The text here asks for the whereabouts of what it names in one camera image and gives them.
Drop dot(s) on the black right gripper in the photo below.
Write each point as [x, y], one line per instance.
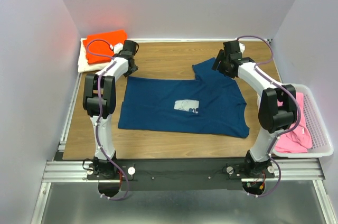
[219, 57]

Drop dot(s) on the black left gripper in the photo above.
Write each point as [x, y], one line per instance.
[133, 69]

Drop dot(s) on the blue Mickey print t-shirt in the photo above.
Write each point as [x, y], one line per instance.
[211, 103]

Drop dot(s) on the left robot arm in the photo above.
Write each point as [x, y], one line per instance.
[99, 101]

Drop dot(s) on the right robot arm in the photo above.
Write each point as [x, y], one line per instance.
[279, 112]

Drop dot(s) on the folded orange t-shirt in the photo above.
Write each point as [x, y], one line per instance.
[113, 37]

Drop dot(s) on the folded white t-shirt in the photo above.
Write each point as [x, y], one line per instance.
[87, 64]

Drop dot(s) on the pink t-shirt in basket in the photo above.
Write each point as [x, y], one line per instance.
[299, 140]

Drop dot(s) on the white plastic laundry basket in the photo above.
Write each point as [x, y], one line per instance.
[321, 142]

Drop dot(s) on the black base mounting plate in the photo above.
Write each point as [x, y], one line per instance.
[173, 174]

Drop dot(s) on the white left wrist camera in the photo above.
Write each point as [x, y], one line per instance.
[116, 48]

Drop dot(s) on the aluminium extrusion rail frame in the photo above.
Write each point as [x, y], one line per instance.
[302, 190]

